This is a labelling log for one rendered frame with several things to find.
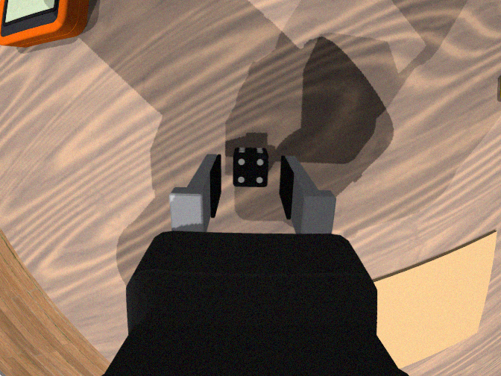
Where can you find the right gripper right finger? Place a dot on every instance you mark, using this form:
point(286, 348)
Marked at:
point(311, 210)

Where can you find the tan flat mat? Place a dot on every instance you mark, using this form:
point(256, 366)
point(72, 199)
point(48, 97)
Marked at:
point(432, 305)

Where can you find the orange digital multimeter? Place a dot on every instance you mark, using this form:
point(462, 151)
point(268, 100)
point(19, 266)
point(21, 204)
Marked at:
point(25, 23)

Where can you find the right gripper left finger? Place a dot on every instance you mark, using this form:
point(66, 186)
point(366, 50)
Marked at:
point(191, 207)

